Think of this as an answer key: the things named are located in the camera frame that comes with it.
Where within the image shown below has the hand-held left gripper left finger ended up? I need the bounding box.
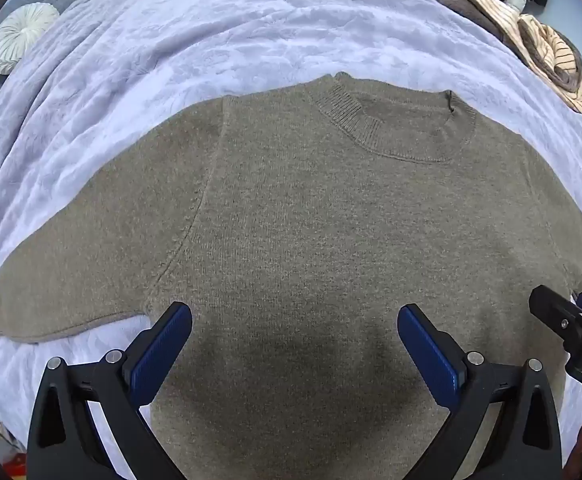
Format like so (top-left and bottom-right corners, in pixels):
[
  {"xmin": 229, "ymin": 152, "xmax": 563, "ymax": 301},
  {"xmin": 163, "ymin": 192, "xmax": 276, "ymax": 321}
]
[{"xmin": 27, "ymin": 301, "xmax": 193, "ymax": 480}]

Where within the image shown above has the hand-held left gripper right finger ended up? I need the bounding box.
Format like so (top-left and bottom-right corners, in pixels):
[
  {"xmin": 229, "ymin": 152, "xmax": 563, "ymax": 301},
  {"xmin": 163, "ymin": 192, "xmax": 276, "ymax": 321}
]
[{"xmin": 397, "ymin": 303, "xmax": 563, "ymax": 480}]

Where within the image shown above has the round pleated white cushion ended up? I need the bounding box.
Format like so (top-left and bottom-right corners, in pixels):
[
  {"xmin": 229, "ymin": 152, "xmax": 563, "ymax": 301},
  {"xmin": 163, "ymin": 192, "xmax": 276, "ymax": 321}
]
[{"xmin": 0, "ymin": 3, "xmax": 60, "ymax": 76}]

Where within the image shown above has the cream striped garment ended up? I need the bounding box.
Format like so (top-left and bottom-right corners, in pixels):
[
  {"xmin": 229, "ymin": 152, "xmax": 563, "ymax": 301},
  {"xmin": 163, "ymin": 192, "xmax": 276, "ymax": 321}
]
[{"xmin": 471, "ymin": 0, "xmax": 582, "ymax": 116}]

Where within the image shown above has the lavender plush blanket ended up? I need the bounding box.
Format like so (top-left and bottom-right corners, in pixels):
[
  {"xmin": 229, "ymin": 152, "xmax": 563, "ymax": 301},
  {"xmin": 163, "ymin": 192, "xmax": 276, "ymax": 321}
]
[{"xmin": 0, "ymin": 0, "xmax": 582, "ymax": 461}]

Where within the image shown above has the olive knit sweater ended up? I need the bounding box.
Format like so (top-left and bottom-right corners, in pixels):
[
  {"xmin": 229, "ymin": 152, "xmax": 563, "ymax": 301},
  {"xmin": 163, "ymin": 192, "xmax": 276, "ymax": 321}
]
[{"xmin": 0, "ymin": 72, "xmax": 582, "ymax": 480}]

